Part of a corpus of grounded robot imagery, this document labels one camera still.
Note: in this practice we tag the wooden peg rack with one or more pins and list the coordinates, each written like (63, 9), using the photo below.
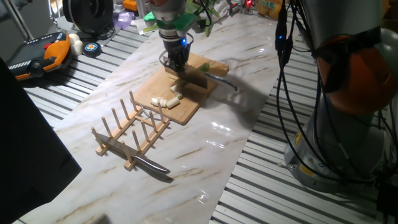
(149, 140)

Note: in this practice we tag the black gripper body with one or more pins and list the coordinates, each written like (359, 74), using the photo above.
(175, 49)

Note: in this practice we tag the purple plastic bag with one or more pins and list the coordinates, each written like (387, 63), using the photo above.
(122, 19)

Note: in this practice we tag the marble pattern table mat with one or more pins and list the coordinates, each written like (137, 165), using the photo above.
(186, 186)

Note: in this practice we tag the upright aluminium frame post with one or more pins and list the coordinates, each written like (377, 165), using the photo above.
(20, 20)

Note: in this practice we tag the black round spool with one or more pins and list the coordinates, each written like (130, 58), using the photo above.
(88, 14)

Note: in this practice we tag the round blue black tape measure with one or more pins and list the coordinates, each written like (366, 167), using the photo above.
(92, 48)

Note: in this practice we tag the orange black teach pendant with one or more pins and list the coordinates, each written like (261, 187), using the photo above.
(46, 54)

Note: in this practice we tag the pointed steel kitchen knife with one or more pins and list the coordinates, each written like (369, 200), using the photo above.
(152, 165)

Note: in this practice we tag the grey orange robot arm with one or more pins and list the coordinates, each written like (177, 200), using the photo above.
(342, 31)

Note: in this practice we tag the steel cleaver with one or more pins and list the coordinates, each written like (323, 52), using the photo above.
(196, 77)

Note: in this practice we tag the wooden cutting board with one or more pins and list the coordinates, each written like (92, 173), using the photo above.
(155, 90)

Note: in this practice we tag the clear bag of yellow fruit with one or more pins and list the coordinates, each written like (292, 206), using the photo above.
(267, 8)

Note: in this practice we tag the small white rounded object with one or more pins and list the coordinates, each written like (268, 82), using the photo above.
(76, 45)

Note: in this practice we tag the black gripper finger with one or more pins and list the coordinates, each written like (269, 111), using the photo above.
(176, 67)
(185, 58)

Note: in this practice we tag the orange plastic tool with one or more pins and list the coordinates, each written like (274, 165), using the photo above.
(130, 4)

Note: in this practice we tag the short white scallion piece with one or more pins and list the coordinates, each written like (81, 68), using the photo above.
(163, 102)
(174, 89)
(179, 96)

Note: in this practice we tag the long white scallion piece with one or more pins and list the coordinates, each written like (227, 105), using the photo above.
(173, 102)

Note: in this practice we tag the white scallion root bulb piece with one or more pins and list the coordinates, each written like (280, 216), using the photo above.
(154, 101)

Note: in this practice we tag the green wrist mount plate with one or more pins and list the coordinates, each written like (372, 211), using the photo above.
(183, 21)

